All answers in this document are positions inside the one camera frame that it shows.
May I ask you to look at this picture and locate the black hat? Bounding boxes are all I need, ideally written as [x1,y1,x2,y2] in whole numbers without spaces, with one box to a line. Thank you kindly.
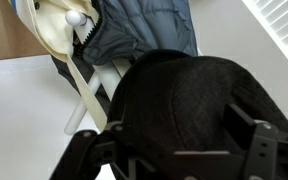
[106,48,288,180]

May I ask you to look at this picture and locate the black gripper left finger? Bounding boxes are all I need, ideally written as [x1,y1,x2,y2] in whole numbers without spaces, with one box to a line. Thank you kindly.
[48,121,132,180]

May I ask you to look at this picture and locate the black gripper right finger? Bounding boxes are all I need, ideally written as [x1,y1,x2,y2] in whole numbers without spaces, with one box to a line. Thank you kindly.
[223,103,288,180]

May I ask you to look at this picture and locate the cream tote bag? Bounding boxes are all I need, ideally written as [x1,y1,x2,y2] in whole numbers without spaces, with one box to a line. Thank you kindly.
[8,0,109,133]

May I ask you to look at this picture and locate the blue-grey puffer jacket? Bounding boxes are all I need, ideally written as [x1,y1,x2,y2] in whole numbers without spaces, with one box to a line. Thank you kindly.
[50,0,199,115]

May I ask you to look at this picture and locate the large white window blinds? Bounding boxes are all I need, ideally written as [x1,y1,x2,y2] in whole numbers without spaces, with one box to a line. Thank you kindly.
[241,0,288,81]

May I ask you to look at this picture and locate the white coat rack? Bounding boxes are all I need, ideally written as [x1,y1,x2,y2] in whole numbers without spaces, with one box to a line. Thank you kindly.
[63,9,132,136]

